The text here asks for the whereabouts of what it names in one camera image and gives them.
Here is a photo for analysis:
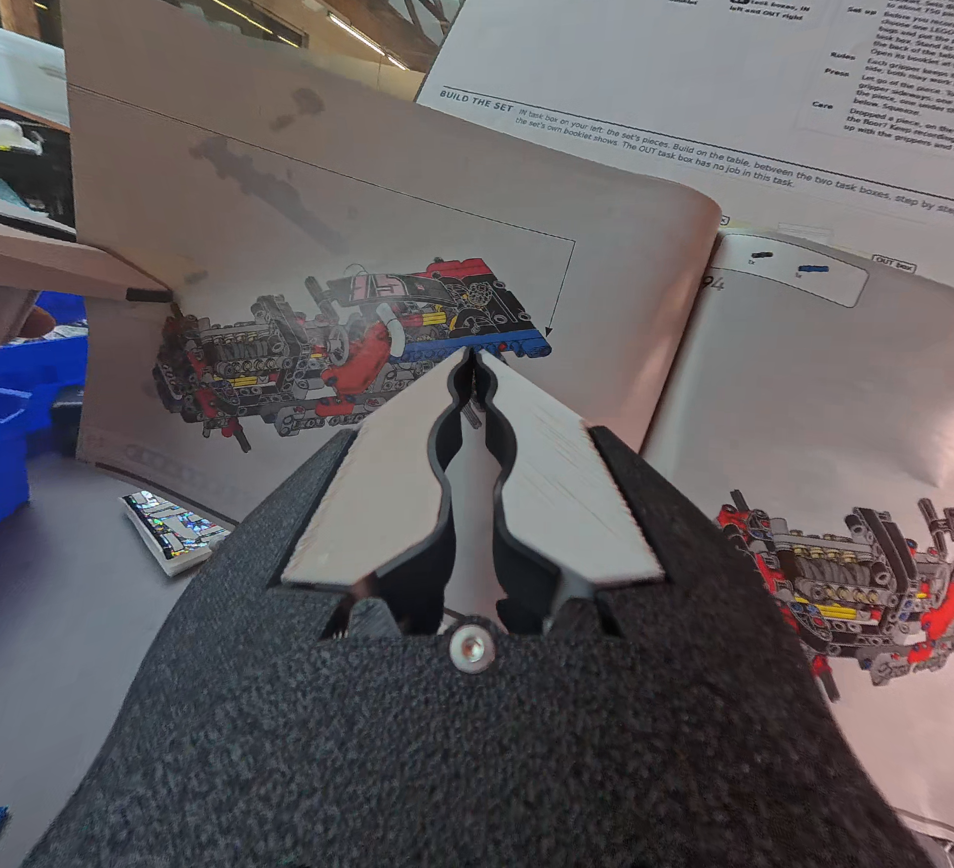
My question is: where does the toy building instruction booklet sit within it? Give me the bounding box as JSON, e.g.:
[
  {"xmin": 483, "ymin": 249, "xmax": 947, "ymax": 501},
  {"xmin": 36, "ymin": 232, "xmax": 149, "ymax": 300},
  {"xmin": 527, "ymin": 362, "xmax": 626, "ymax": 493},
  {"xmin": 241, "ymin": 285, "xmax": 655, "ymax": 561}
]
[{"xmin": 58, "ymin": 0, "xmax": 954, "ymax": 832}]

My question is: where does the grey desk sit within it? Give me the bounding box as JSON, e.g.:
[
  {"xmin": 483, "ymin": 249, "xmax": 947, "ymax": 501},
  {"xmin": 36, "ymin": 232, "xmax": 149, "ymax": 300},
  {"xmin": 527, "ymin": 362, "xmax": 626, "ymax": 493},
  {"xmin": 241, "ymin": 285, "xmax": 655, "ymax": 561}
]
[{"xmin": 0, "ymin": 451, "xmax": 247, "ymax": 868}]

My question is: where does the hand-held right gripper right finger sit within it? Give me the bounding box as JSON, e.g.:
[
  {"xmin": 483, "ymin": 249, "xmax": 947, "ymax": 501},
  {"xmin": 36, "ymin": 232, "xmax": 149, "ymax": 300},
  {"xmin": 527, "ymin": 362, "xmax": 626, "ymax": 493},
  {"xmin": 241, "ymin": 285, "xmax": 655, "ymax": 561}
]
[{"xmin": 476, "ymin": 349, "xmax": 666, "ymax": 604}]

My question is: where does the white printed task sheet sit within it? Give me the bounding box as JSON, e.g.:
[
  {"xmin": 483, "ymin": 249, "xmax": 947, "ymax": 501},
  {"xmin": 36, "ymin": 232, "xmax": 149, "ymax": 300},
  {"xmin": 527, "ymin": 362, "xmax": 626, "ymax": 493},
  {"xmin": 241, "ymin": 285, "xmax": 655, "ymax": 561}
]
[{"xmin": 416, "ymin": 0, "xmax": 954, "ymax": 288}]

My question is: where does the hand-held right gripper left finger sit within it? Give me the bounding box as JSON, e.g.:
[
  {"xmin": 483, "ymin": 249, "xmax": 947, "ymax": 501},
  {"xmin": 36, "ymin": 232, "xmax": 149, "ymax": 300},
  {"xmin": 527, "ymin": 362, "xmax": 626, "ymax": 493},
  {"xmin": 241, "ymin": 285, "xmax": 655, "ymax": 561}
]
[{"xmin": 282, "ymin": 348, "xmax": 476, "ymax": 597}]

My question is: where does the holographic sticker sheet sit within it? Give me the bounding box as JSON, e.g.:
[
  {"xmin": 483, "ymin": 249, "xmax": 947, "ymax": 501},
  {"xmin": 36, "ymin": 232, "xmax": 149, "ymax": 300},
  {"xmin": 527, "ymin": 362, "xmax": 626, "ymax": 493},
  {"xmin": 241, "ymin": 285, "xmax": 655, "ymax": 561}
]
[{"xmin": 121, "ymin": 488, "xmax": 234, "ymax": 577}]

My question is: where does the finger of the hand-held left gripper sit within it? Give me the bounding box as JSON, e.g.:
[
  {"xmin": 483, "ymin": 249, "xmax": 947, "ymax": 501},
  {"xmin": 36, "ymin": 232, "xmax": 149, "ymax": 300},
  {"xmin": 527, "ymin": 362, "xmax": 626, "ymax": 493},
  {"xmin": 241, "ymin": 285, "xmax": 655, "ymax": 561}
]
[{"xmin": 0, "ymin": 223, "xmax": 176, "ymax": 304}]

